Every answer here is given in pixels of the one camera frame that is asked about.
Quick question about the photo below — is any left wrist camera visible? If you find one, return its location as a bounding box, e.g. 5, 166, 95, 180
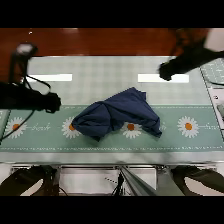
7, 42, 39, 85

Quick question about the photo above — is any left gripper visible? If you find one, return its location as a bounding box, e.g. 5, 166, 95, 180
39, 91, 62, 114

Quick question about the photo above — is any dark blue T-shirt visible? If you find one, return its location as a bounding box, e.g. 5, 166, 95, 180
70, 86, 164, 143

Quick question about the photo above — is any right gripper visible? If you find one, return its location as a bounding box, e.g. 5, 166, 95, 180
157, 59, 183, 82

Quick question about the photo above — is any black cable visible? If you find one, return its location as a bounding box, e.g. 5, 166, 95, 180
0, 75, 52, 142
111, 171, 126, 197

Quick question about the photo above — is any silver frame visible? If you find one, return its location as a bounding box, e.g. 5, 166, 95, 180
0, 161, 224, 197

